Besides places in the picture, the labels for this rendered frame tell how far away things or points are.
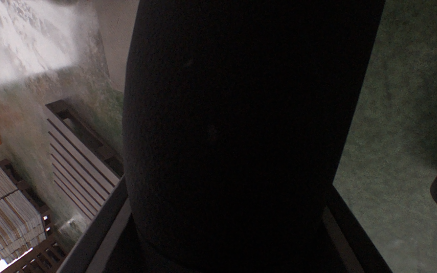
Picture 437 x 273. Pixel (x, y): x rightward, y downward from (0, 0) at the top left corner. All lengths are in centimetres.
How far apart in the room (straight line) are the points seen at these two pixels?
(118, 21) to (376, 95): 85
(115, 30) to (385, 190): 106
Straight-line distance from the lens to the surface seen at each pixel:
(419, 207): 100
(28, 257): 547
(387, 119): 84
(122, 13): 93
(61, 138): 205
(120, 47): 97
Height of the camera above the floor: 78
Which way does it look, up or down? 47 degrees down
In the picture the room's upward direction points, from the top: 130 degrees counter-clockwise
